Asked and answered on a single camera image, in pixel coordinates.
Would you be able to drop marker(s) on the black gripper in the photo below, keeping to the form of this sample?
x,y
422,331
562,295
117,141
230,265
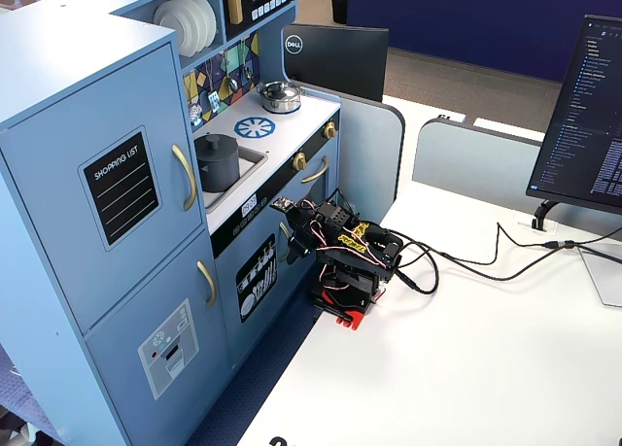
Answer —
x,y
294,235

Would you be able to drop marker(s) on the gray pot lid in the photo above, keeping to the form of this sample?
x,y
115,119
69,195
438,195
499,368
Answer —
x,y
216,147

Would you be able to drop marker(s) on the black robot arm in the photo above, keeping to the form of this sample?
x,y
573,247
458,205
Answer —
x,y
359,271

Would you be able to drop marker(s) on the steel pot lid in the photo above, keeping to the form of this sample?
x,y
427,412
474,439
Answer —
x,y
277,90

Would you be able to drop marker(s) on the red table clamp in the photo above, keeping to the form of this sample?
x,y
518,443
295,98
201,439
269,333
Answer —
x,y
350,317

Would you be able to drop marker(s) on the gold stove knob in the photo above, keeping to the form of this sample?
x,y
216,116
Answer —
x,y
300,161
331,130

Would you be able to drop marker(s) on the gray sink basin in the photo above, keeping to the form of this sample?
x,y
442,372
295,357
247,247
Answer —
x,y
252,161

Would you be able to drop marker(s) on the gray pot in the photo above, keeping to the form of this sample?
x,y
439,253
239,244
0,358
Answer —
x,y
221,174

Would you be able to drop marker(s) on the gray desk divider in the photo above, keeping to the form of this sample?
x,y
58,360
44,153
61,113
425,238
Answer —
x,y
471,164
369,159

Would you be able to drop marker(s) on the steel pot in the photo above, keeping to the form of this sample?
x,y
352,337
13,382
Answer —
x,y
282,107

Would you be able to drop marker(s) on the metal slotted spatula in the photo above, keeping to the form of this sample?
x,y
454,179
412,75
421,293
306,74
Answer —
x,y
213,100

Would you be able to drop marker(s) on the metal strainer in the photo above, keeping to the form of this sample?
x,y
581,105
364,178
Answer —
x,y
195,112

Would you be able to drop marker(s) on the metal ladle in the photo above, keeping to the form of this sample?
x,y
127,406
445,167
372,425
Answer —
x,y
233,85

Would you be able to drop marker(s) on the metal spoon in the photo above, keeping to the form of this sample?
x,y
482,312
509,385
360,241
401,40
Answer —
x,y
247,73

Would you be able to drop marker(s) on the black Dell monitor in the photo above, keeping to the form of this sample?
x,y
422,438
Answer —
x,y
340,62

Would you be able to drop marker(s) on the white plate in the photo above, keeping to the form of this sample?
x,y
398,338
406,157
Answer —
x,y
172,25
200,21
211,18

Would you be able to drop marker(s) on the black trash bin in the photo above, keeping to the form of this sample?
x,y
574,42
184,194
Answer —
x,y
339,4

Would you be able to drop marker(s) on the blue toy kitchen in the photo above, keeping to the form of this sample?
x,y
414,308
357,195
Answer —
x,y
73,101

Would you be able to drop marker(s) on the gray flat stand base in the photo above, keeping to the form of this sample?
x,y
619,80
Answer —
x,y
605,276

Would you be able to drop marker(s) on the monitor showing code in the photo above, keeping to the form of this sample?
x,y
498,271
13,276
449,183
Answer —
x,y
583,115

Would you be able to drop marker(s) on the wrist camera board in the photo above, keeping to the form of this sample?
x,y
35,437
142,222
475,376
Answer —
x,y
283,203

